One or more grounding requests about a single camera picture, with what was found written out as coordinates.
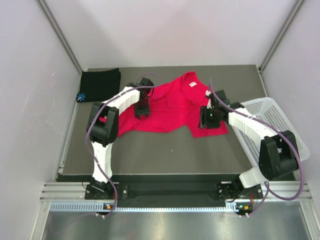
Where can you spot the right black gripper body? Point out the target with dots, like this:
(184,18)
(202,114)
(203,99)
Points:
(210,118)

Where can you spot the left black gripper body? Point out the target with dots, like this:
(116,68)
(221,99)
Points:
(141,108)

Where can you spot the red polo shirt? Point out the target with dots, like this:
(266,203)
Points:
(172,106)

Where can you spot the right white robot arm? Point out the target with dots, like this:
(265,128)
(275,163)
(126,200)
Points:
(278,151)

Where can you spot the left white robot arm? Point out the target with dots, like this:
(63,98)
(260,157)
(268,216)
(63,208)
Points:
(103,128)

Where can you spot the folded black t shirt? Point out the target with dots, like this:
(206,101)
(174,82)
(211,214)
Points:
(98,86)

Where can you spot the white plastic basket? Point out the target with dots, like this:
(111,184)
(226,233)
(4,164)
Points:
(267,110)

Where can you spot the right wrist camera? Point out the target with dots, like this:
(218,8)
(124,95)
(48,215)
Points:
(211,104)

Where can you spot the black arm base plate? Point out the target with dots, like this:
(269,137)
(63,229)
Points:
(213,191)

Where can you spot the slotted grey cable duct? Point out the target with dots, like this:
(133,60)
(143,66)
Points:
(104,207)

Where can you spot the aluminium front rail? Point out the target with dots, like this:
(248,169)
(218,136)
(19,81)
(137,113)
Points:
(74,191)

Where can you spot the left aluminium frame post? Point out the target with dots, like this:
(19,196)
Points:
(58,32)

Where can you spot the aluminium frame post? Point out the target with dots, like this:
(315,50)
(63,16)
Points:
(297,6)
(58,32)

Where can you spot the right aluminium frame post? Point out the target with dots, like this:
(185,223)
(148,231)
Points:
(297,6)

